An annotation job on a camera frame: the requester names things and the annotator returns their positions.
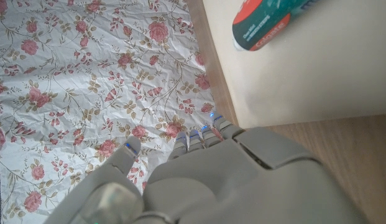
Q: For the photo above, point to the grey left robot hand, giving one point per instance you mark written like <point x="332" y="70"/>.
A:
<point x="230" y="180"/>

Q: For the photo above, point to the Colgate toothpaste tube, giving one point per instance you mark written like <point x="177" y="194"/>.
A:
<point x="261" y="21"/>

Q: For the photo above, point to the cream table mat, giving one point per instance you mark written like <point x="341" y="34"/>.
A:
<point x="304" y="77"/>

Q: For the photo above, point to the floral backdrop cloth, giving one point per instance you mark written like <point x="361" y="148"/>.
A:
<point x="87" y="77"/>

